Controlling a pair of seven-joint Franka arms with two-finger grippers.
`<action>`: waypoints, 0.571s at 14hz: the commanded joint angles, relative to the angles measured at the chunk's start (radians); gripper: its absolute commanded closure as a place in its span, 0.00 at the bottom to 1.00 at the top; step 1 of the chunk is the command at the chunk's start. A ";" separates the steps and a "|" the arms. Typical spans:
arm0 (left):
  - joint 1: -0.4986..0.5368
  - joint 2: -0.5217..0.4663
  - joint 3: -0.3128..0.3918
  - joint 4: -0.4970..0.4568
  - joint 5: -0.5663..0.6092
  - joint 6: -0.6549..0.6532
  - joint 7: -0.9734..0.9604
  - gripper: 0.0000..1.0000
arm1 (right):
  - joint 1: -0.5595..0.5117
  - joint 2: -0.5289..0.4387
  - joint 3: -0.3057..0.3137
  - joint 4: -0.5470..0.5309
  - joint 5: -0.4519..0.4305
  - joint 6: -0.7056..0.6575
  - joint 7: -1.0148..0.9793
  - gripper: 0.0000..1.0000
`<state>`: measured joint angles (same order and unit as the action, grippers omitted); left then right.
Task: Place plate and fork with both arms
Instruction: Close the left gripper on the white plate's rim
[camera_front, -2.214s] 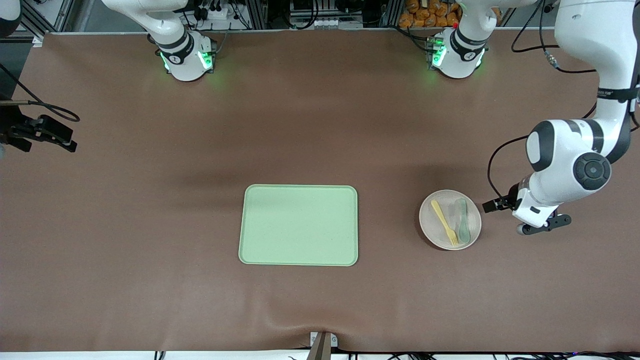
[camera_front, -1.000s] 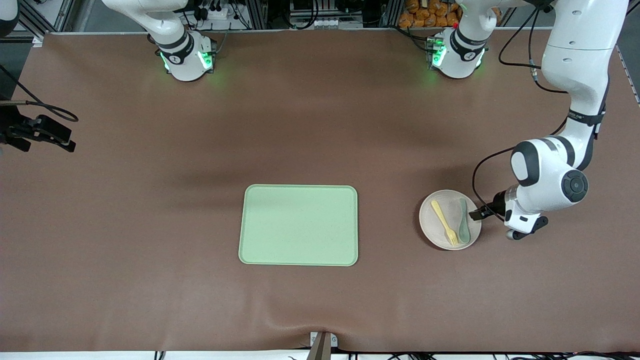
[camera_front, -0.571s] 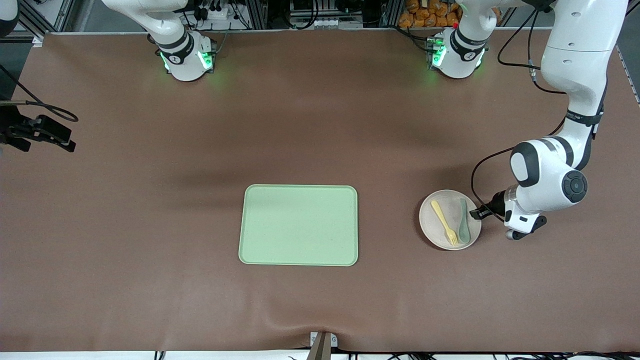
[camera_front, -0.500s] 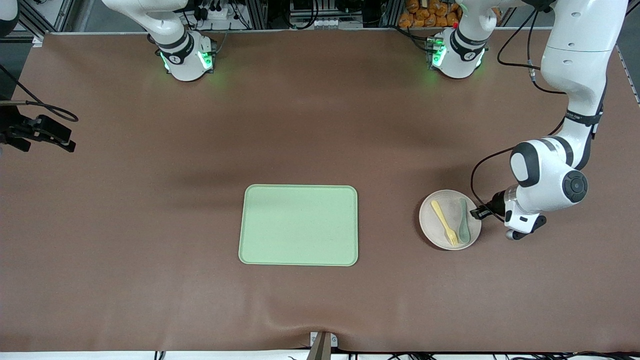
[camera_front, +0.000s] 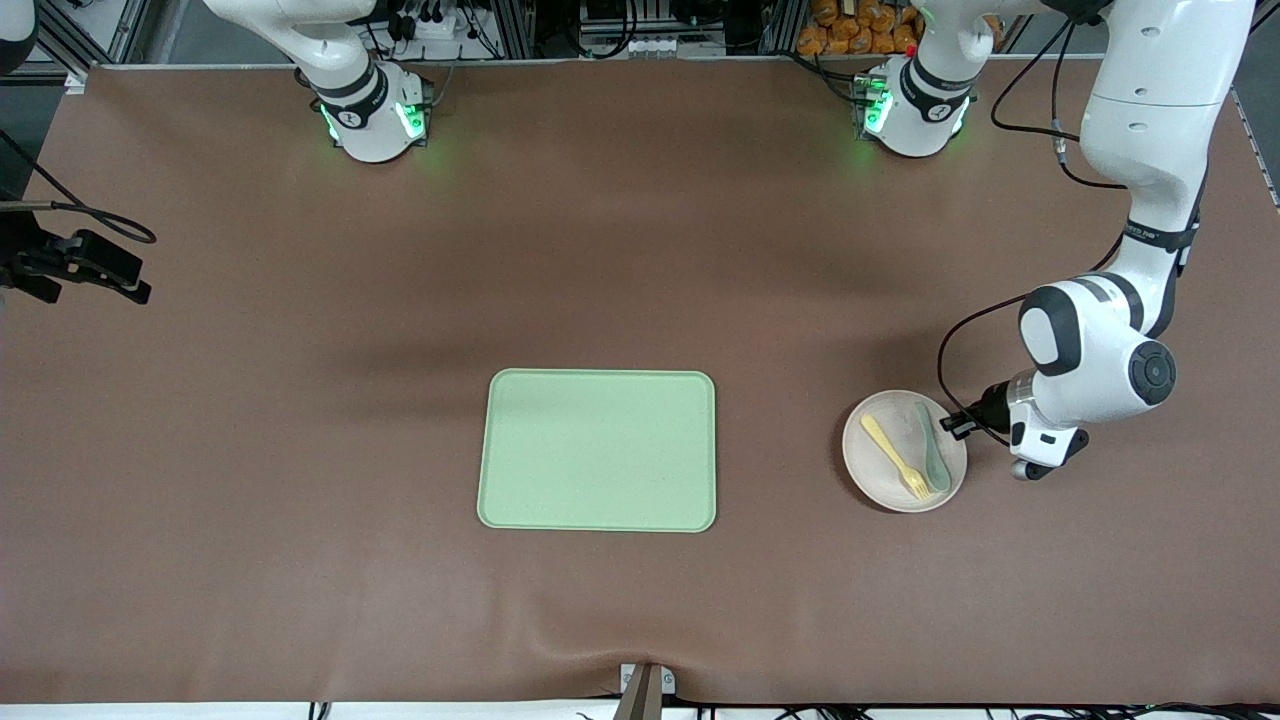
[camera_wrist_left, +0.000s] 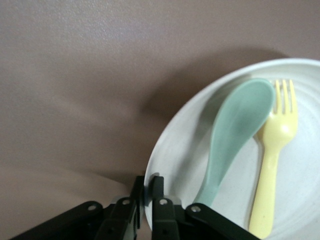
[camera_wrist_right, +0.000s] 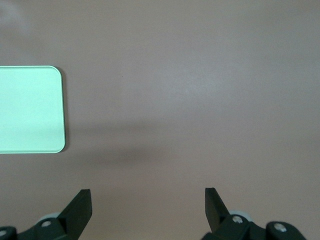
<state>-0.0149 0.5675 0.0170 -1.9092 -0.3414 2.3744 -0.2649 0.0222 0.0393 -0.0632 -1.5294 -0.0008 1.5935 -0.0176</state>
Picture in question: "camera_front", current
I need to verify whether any sage green plastic spoon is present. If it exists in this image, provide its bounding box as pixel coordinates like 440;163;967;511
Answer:
912;400;952;494

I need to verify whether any yellow plastic fork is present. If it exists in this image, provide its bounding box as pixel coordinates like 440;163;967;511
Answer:
860;413;929;501

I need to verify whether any beige round plate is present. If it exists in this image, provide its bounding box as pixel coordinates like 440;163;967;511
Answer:
842;389;969;514

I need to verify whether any brown table mat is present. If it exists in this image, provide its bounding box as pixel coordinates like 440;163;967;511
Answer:
0;55;1280;706

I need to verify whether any light green rectangular tray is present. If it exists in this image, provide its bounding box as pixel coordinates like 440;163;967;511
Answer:
477;368;718;534

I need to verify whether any white power strip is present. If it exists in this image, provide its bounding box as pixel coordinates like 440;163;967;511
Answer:
395;5;463;43

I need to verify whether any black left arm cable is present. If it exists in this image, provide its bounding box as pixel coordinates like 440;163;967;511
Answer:
937;15;1131;446

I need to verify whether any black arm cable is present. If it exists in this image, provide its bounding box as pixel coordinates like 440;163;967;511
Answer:
0;128;158;244
937;15;1131;446

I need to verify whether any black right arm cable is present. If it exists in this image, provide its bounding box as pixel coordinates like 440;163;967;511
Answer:
0;128;158;244

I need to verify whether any aluminium frame profile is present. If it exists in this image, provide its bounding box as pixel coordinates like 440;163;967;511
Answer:
40;0;151;86

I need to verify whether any aluminium frame post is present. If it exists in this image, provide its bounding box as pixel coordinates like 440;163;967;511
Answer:
765;0;806;56
495;0;536;59

